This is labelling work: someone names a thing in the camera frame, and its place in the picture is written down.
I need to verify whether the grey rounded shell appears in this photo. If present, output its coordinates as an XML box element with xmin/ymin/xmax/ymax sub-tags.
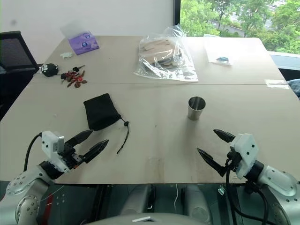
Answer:
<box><xmin>181</xmin><ymin>184</ymin><xmax>213</xmax><ymax>220</ymax></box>
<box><xmin>119</xmin><ymin>184</ymin><xmax>156</xmax><ymax>214</ymax></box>

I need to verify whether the bunch of keys, red charms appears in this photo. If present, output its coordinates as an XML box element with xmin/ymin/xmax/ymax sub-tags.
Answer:
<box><xmin>56</xmin><ymin>65</ymin><xmax>89</xmax><ymax>89</ymax></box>

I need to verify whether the black plush paw keychain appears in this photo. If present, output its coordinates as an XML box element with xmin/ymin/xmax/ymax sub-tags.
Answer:
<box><xmin>38</xmin><ymin>63</ymin><xmax>60</xmax><ymax>78</ymax></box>

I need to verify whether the black window frame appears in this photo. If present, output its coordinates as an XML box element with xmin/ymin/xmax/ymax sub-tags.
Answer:
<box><xmin>173</xmin><ymin>0</ymin><xmax>181</xmax><ymax>25</ymax></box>

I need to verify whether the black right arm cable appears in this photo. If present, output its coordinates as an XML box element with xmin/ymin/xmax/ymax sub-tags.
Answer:
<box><xmin>224</xmin><ymin>158</ymin><xmax>273</xmax><ymax>225</ymax></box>

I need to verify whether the grey curved robot torso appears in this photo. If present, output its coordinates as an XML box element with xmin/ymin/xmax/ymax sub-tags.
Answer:
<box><xmin>79</xmin><ymin>211</ymin><xmax>213</xmax><ymax>225</ymax></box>

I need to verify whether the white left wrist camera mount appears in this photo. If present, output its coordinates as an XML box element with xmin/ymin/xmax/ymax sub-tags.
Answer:
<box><xmin>40</xmin><ymin>131</ymin><xmax>70</xmax><ymax>173</ymax></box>

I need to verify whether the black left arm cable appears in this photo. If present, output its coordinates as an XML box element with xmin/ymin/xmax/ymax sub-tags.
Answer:
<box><xmin>23</xmin><ymin>132</ymin><xmax>43</xmax><ymax>173</ymax></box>

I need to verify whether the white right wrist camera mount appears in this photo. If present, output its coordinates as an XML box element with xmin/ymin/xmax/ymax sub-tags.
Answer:
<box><xmin>229</xmin><ymin>133</ymin><xmax>259</xmax><ymax>180</ymax></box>

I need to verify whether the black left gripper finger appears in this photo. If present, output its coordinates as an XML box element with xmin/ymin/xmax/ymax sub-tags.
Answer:
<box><xmin>80</xmin><ymin>139</ymin><xmax>110</xmax><ymax>164</ymax></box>
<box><xmin>64</xmin><ymin>130</ymin><xmax>94</xmax><ymax>149</ymax></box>

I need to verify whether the purple tissue pack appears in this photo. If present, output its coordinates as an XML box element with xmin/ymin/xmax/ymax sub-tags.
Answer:
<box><xmin>60</xmin><ymin>23</ymin><xmax>101</xmax><ymax>56</ymax></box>

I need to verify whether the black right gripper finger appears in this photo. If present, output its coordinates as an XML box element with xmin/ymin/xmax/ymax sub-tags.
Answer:
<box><xmin>213</xmin><ymin>129</ymin><xmax>237</xmax><ymax>144</ymax></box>
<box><xmin>196</xmin><ymin>147</ymin><xmax>227</xmax><ymax>177</ymax></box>

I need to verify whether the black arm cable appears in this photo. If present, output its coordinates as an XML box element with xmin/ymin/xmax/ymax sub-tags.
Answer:
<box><xmin>224</xmin><ymin>158</ymin><xmax>273</xmax><ymax>225</ymax></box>
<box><xmin>23</xmin><ymin>132</ymin><xmax>43</xmax><ymax>173</ymax></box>

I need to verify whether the clear bag of cardboard pieces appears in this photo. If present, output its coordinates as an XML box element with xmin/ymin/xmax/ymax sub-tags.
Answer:
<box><xmin>133</xmin><ymin>24</ymin><xmax>200</xmax><ymax>83</ymax></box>

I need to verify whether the black drawstring pouch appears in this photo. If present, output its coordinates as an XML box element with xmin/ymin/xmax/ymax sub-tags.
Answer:
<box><xmin>83</xmin><ymin>93</ymin><xmax>131</xmax><ymax>155</ymax></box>

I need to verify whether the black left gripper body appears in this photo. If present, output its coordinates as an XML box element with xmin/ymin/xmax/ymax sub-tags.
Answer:
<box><xmin>61</xmin><ymin>141</ymin><xmax>86</xmax><ymax>170</ymax></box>

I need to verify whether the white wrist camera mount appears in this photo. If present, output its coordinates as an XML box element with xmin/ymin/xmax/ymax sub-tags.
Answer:
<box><xmin>229</xmin><ymin>133</ymin><xmax>259</xmax><ymax>180</ymax></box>
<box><xmin>40</xmin><ymin>131</ymin><xmax>70</xmax><ymax>173</ymax></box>

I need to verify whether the stainless steel cup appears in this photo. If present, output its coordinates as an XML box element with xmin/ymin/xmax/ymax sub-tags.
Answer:
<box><xmin>187</xmin><ymin>96</ymin><xmax>207</xmax><ymax>121</ymax></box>

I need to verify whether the black mesh office chair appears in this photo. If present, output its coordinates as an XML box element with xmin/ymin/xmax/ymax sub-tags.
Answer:
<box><xmin>0</xmin><ymin>30</ymin><xmax>40</xmax><ymax>122</ymax></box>

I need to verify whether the blue patterned cloth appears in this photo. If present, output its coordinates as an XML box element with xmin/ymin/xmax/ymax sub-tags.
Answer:
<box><xmin>286</xmin><ymin>79</ymin><xmax>300</xmax><ymax>102</ymax></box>

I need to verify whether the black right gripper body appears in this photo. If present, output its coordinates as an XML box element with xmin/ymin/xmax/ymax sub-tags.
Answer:
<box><xmin>225</xmin><ymin>150</ymin><xmax>240</xmax><ymax>173</ymax></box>

